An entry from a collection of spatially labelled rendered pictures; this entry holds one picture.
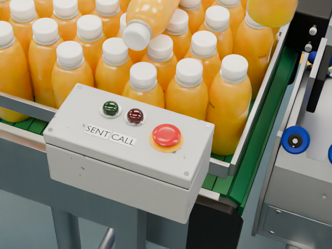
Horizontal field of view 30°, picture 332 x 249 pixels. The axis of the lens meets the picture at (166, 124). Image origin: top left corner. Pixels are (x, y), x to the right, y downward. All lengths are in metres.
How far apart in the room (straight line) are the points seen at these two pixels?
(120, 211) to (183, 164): 0.19
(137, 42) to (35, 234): 1.21
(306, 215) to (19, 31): 0.56
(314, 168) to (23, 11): 0.52
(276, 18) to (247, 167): 0.29
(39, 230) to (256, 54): 1.17
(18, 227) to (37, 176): 0.94
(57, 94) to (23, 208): 1.14
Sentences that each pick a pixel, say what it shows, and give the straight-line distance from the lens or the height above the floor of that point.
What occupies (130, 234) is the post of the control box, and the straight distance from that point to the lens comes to 0.96.
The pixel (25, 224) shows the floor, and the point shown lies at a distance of 2.04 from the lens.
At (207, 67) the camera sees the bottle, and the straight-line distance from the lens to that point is 0.96.
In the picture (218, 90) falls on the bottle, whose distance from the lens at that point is 0.94.
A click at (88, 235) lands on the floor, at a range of 2.00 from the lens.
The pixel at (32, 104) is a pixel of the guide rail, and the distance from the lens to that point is 1.00.
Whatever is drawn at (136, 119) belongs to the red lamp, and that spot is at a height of 1.11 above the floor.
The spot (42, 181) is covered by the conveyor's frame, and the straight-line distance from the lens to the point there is 1.12.
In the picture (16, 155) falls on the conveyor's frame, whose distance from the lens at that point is 1.10.
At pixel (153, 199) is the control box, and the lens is 0.81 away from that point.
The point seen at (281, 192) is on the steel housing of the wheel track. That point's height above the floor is 0.86.
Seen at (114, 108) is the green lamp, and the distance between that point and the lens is 0.81.
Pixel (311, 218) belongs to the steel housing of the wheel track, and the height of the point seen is 0.82.
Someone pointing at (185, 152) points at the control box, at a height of 1.10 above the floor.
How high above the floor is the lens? 1.70
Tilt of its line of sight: 48 degrees down
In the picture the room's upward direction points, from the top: 3 degrees clockwise
